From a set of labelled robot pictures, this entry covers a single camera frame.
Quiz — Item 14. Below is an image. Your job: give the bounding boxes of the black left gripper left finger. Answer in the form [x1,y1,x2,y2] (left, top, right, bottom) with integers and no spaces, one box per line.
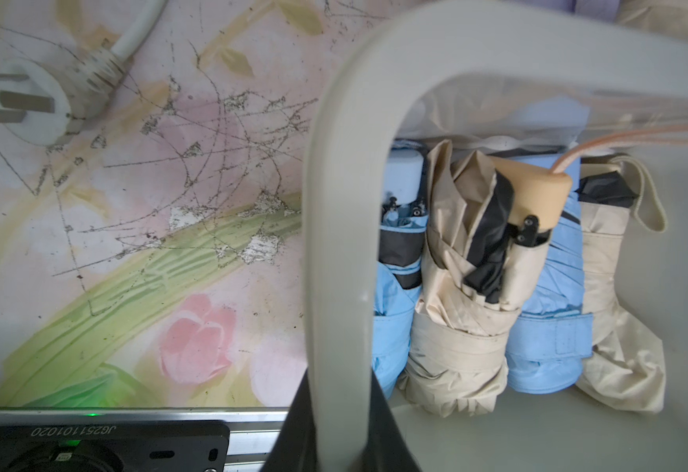
[261,373,317,472]

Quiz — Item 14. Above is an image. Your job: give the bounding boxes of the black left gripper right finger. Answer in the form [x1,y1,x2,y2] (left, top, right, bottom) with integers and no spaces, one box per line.
[363,373,421,472]

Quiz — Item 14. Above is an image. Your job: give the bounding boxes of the small light blue umbrella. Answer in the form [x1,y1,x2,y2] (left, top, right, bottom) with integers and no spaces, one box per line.
[506,161,594,395]

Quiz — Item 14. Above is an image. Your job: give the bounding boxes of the beige umbrella wooden handle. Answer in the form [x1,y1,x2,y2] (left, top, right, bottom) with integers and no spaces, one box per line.
[396,117,688,419]

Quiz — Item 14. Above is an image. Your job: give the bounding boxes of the beige umbrella cover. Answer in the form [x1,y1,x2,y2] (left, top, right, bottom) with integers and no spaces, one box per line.
[573,154,670,414]

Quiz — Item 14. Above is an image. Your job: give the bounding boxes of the white plastic storage box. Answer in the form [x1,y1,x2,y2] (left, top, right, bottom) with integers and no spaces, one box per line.
[301,0,688,472]

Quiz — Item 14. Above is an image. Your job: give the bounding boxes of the lavender folded umbrella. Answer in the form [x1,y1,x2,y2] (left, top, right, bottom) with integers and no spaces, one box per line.
[518,0,620,23]

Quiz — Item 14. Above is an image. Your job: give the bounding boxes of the beige umbrella right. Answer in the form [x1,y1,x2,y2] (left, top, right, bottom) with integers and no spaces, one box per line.
[615,0,688,41]

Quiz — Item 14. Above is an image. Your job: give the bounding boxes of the aluminium rail with mounts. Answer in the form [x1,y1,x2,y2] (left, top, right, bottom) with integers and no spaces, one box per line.
[0,407,288,471]

